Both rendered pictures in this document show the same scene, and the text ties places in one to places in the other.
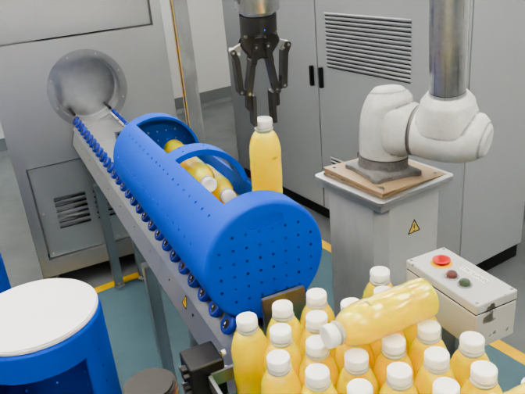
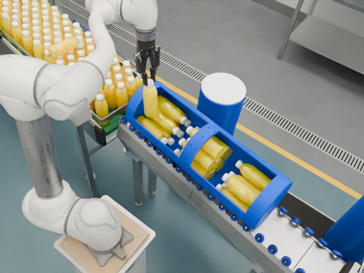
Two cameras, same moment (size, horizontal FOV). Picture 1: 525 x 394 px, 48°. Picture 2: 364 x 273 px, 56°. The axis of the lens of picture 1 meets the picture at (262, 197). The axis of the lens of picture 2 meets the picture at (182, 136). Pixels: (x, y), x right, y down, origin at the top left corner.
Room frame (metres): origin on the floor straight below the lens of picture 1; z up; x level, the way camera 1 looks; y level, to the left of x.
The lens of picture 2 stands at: (2.39, -0.42, 2.48)
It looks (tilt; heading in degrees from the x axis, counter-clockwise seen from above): 51 degrees down; 152
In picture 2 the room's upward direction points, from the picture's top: 7 degrees clockwise
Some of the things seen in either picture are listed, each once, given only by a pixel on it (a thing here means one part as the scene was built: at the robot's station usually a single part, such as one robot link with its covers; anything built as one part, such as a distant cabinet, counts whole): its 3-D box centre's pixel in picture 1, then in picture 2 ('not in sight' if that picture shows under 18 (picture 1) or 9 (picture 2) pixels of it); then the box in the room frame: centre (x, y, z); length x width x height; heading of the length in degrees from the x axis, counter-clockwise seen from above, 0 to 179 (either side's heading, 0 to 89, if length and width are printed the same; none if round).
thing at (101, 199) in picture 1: (108, 237); not in sight; (2.90, 0.85, 0.31); 0.06 x 0.06 x 0.63; 23
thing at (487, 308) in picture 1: (457, 295); (72, 105); (0.99, -0.37, 1.05); 0.20 x 0.10 x 0.10; 23
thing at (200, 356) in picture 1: (206, 374); not in sight; (0.94, 0.14, 0.95); 0.10 x 0.07 x 0.10; 113
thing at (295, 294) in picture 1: (283, 315); not in sight; (1.06, -0.02, 0.99); 0.10 x 0.02 x 0.12; 113
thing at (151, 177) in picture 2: not in sight; (152, 171); (1.10, 0.07, 0.31); 0.06 x 0.06 x 0.63; 23
